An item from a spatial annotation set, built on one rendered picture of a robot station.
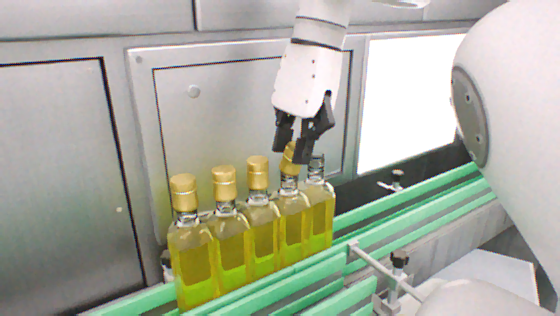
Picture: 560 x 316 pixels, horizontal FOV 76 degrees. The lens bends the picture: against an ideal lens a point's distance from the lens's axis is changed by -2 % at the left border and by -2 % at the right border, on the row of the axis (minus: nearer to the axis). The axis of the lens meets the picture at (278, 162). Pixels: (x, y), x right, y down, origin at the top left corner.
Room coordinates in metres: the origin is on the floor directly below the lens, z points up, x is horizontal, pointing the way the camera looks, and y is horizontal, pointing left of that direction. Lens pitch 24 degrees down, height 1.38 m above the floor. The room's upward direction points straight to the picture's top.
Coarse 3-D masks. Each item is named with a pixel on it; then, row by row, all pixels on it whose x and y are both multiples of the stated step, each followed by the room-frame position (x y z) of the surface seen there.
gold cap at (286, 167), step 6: (288, 144) 0.52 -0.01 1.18; (294, 144) 0.52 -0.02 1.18; (288, 150) 0.51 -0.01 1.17; (282, 156) 0.52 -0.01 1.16; (288, 156) 0.51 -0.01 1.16; (282, 162) 0.52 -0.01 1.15; (288, 162) 0.51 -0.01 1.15; (282, 168) 0.51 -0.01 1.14; (288, 168) 0.51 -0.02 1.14; (294, 168) 0.51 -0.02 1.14; (300, 168) 0.52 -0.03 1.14; (288, 174) 0.51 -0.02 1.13; (294, 174) 0.51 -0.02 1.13
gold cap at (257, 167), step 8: (248, 160) 0.49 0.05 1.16; (256, 160) 0.49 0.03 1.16; (264, 160) 0.49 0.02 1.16; (248, 168) 0.49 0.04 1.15; (256, 168) 0.48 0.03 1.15; (264, 168) 0.48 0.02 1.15; (248, 176) 0.49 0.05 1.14; (256, 176) 0.48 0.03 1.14; (264, 176) 0.48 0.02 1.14; (248, 184) 0.49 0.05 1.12; (256, 184) 0.48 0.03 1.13; (264, 184) 0.48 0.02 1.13
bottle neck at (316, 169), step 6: (312, 156) 0.55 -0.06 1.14; (318, 156) 0.57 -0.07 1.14; (324, 156) 0.56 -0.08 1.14; (312, 162) 0.55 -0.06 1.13; (318, 162) 0.55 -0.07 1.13; (324, 162) 0.56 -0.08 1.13; (312, 168) 0.55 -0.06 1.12; (318, 168) 0.55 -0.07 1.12; (324, 168) 0.56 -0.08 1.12; (312, 174) 0.55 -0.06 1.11; (318, 174) 0.55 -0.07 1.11; (312, 180) 0.55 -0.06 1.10; (318, 180) 0.55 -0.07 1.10
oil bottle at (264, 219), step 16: (240, 208) 0.49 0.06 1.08; (256, 208) 0.47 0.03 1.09; (272, 208) 0.48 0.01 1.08; (256, 224) 0.46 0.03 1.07; (272, 224) 0.48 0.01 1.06; (256, 240) 0.46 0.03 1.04; (272, 240) 0.48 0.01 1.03; (256, 256) 0.46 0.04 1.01; (272, 256) 0.48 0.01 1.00; (256, 272) 0.46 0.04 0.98; (272, 272) 0.48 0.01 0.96
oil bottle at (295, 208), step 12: (276, 192) 0.53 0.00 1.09; (300, 192) 0.52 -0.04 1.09; (276, 204) 0.51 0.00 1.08; (288, 204) 0.50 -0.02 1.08; (300, 204) 0.51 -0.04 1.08; (288, 216) 0.49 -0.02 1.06; (300, 216) 0.50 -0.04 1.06; (288, 228) 0.49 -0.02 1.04; (300, 228) 0.51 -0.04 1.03; (288, 240) 0.49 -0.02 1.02; (300, 240) 0.51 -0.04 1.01; (288, 252) 0.49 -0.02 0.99; (300, 252) 0.51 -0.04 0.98; (288, 264) 0.49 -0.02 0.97
